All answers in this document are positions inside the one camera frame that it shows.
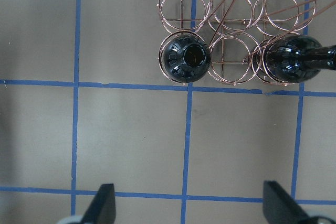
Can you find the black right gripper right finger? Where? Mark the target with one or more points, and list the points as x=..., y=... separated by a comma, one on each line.
x=279, y=206

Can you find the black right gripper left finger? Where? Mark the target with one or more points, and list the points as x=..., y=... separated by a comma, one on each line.
x=102, y=208

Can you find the dark wine bottle left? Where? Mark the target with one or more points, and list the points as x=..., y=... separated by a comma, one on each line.
x=298, y=58

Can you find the dark wine bottle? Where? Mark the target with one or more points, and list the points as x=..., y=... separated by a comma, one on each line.
x=184, y=58
x=298, y=58

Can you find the dark wine bottle right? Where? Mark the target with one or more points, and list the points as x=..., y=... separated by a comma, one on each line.
x=184, y=58

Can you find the copper wire bottle basket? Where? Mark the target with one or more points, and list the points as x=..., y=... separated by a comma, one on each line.
x=237, y=32

